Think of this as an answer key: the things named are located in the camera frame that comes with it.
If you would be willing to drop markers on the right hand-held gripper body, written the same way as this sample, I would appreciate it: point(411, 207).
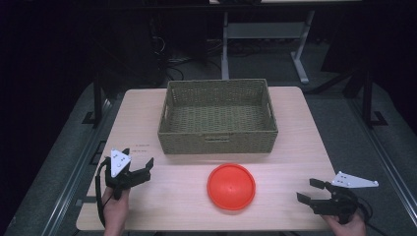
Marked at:
point(341, 203)

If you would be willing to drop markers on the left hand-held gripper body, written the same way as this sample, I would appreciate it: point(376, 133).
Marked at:
point(118, 164)

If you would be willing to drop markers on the person's right hand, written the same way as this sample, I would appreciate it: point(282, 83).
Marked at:
point(347, 228)

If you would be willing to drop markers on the person's left hand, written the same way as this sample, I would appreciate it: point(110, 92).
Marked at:
point(115, 209)

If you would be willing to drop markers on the black metal stand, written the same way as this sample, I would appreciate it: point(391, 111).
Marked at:
point(97, 98)
point(369, 98)

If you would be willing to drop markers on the orange round plastic plate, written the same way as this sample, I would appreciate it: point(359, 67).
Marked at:
point(231, 187)

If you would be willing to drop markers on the green woven basket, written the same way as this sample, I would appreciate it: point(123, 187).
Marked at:
point(216, 121)

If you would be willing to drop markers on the grey metal floor rail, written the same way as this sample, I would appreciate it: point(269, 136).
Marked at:
point(383, 157)
point(75, 170)

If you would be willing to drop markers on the grey metal desk frame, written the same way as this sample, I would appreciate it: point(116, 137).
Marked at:
point(265, 30)

